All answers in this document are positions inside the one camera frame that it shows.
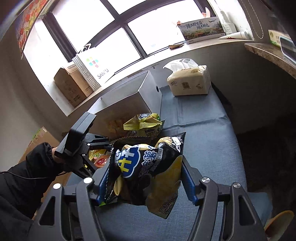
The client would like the black yellow chips bag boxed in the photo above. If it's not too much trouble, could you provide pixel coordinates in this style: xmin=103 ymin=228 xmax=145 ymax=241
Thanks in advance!
xmin=104 ymin=133 xmax=186 ymax=219

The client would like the yellow green chips bag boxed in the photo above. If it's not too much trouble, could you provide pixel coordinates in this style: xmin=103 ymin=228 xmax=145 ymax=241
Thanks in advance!
xmin=123 ymin=113 xmax=165 ymax=140

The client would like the orange snack pack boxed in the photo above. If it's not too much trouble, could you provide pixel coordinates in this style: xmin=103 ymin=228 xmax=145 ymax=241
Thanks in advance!
xmin=89 ymin=149 xmax=110 ymax=168

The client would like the person left hand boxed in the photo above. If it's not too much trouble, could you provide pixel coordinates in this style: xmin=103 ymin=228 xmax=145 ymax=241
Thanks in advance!
xmin=52 ymin=146 xmax=65 ymax=163

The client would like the flat cardboard sheet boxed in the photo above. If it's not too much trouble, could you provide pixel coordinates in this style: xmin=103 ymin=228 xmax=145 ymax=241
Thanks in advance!
xmin=18 ymin=126 xmax=70 ymax=202

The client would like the blue grey table cloth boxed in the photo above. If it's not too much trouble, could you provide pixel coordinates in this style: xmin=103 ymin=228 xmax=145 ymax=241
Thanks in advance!
xmin=67 ymin=84 xmax=273 ymax=241

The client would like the person left black sleeve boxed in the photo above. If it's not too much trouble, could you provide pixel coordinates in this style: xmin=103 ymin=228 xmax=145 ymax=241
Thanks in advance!
xmin=1 ymin=142 xmax=63 ymax=240

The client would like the brown cardboard box on sill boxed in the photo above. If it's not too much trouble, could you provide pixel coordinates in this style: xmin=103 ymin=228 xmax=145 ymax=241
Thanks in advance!
xmin=54 ymin=62 xmax=93 ymax=108

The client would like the white cardboard storage box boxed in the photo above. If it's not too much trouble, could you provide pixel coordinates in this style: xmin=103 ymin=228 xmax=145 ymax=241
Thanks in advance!
xmin=88 ymin=71 xmax=162 ymax=140

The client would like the white SANFU shopping bag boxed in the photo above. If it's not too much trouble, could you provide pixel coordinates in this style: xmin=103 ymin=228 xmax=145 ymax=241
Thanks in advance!
xmin=72 ymin=43 xmax=114 ymax=91

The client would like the tissue paper pack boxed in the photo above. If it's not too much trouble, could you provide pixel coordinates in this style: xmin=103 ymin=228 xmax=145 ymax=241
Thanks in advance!
xmin=163 ymin=58 xmax=211 ymax=96

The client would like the small wrapper on sill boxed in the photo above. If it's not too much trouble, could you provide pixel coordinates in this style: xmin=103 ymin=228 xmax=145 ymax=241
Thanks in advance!
xmin=169 ymin=43 xmax=184 ymax=50

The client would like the printed tissue box on sill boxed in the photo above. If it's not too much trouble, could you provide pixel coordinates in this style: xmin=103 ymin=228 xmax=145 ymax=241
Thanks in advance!
xmin=178 ymin=16 xmax=226 ymax=44

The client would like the marble side shelf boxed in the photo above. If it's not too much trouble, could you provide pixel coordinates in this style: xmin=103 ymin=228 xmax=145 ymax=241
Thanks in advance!
xmin=244 ymin=43 xmax=296 ymax=79

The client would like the white tube on sill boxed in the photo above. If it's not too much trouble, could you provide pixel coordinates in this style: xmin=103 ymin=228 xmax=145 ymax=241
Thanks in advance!
xmin=219 ymin=31 xmax=251 ymax=40

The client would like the white framed mirror device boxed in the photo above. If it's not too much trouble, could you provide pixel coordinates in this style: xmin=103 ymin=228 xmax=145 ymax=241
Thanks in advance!
xmin=280 ymin=36 xmax=296 ymax=64

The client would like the white lotion bottle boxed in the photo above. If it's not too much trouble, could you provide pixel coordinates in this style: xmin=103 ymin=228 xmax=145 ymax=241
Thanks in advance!
xmin=220 ymin=11 xmax=237 ymax=35

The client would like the green white small box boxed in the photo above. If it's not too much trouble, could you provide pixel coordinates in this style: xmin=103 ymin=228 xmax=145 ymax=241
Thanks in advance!
xmin=268 ymin=30 xmax=290 ymax=48

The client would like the black window frame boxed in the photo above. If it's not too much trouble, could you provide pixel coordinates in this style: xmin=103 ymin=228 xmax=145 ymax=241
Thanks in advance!
xmin=42 ymin=1 xmax=215 ymax=61

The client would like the floral wall poster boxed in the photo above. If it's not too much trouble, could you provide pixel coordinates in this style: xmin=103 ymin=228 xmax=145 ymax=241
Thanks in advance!
xmin=16 ymin=0 xmax=49 ymax=57

